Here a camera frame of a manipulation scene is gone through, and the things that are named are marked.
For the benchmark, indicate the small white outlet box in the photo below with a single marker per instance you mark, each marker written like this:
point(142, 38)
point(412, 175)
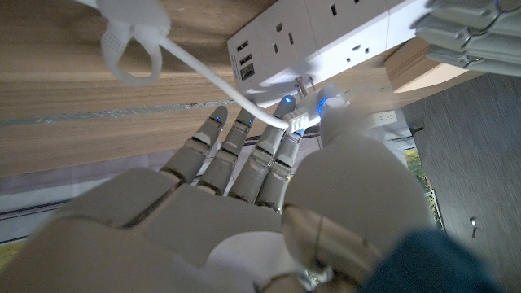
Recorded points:
point(382, 119)

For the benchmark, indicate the beige box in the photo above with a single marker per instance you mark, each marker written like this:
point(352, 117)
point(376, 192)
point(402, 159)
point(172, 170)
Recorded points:
point(423, 73)

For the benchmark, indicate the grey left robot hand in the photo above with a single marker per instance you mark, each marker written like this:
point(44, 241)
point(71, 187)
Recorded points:
point(480, 36)

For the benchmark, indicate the white power strip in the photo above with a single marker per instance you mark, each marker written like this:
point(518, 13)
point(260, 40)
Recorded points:
point(309, 40)

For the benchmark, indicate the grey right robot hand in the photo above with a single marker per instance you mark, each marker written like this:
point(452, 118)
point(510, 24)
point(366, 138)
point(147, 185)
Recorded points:
point(183, 240)

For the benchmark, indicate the white power plug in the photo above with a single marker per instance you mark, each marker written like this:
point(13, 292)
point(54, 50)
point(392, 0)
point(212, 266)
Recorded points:
point(307, 114)

